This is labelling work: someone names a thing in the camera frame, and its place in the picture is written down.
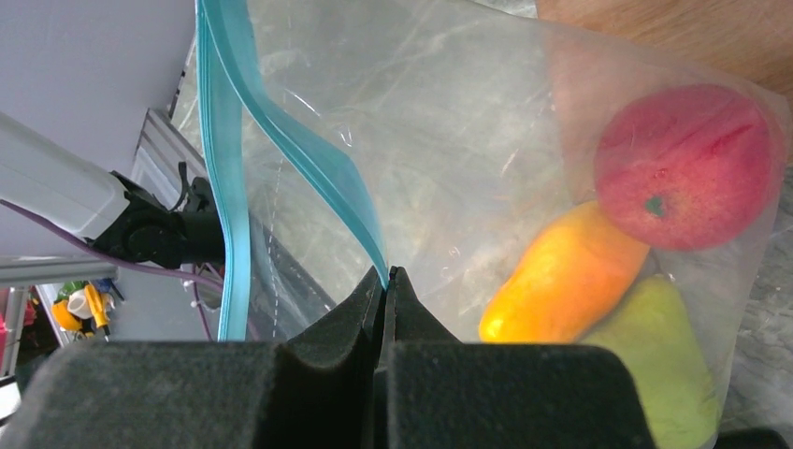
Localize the clear zip top bag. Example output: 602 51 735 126
195 1 792 448

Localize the colourful clutter beyond table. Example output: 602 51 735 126
50 278 125 340

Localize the orange toy mango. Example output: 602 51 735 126
478 201 650 343

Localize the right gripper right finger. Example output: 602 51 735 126
383 268 655 448

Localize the wooden board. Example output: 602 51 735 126
537 0 792 101

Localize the green toy pear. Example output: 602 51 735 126
581 275 721 448

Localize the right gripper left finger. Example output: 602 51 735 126
1 271 383 448

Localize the red toy apple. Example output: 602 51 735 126
594 84 784 251

